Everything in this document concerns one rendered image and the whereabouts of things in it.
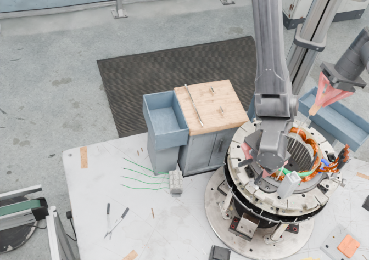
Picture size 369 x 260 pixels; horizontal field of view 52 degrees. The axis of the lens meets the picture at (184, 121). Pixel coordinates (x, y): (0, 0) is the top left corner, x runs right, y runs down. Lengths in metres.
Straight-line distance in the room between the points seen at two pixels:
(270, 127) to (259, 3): 0.26
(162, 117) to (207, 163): 0.25
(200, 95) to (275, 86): 0.53
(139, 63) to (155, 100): 1.63
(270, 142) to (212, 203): 0.60
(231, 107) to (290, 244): 0.49
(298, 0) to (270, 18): 2.66
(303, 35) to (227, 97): 0.35
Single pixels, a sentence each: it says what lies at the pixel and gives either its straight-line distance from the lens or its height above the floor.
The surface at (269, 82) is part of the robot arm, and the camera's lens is 0.77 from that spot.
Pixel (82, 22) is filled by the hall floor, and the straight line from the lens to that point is 3.32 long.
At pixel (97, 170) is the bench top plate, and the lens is 1.42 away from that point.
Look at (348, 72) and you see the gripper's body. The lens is 0.92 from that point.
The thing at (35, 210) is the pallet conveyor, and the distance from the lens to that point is 1.42.
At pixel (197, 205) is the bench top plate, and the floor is 0.78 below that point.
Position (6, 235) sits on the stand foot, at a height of 0.02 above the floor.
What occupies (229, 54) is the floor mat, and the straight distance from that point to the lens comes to 3.08.
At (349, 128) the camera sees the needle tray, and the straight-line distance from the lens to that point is 1.40.
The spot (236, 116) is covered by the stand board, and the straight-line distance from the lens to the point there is 1.23.
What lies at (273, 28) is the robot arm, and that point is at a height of 1.57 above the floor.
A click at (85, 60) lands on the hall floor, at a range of 2.96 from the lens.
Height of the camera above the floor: 1.99
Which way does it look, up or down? 51 degrees down
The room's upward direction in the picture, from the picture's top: 9 degrees clockwise
